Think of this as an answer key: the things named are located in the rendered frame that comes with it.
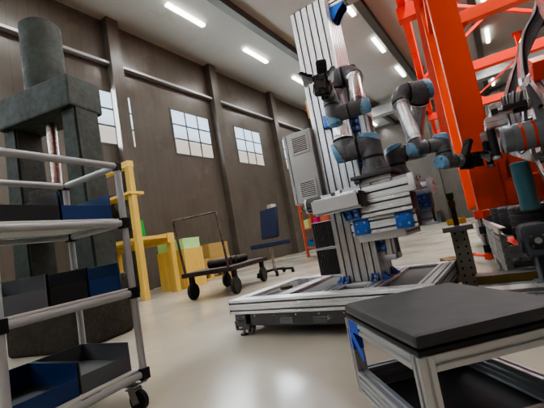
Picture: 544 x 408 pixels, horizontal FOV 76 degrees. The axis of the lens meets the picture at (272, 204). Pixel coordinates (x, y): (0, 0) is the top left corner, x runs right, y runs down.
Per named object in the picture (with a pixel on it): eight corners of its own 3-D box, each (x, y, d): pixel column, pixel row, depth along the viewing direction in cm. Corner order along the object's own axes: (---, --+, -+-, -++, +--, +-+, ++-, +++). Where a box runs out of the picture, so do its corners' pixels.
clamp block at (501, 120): (508, 122, 160) (506, 112, 160) (486, 129, 164) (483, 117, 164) (507, 125, 164) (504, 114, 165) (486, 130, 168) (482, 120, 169)
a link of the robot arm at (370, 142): (383, 151, 182) (377, 127, 184) (357, 158, 187) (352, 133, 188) (384, 155, 194) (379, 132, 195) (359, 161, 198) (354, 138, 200)
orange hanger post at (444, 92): (485, 207, 375) (434, 0, 402) (465, 210, 384) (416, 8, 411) (484, 207, 392) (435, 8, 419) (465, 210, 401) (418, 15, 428)
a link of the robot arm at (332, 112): (349, 119, 165) (344, 98, 166) (325, 125, 169) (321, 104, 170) (350, 124, 172) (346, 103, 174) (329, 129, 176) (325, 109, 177)
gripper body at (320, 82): (329, 89, 151) (333, 98, 162) (328, 70, 151) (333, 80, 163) (312, 92, 153) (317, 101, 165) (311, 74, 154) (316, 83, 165)
